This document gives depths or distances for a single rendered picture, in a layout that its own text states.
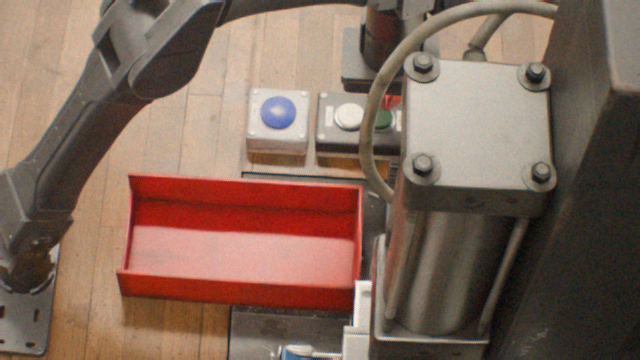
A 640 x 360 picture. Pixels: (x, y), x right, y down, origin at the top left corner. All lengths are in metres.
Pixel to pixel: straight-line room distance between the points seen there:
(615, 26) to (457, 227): 0.21
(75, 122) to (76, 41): 0.39
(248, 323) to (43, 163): 0.30
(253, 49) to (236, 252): 0.27
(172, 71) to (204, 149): 0.36
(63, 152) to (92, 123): 0.05
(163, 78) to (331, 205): 0.35
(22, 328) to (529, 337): 0.64
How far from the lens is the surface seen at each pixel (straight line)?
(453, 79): 0.78
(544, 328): 0.88
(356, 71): 1.32
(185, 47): 1.09
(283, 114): 1.43
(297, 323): 1.36
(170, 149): 1.46
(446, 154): 0.75
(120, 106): 1.14
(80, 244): 1.41
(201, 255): 1.39
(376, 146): 1.43
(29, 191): 1.24
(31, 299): 1.38
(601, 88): 0.65
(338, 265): 1.38
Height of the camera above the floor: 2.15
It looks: 61 degrees down
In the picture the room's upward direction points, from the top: 4 degrees clockwise
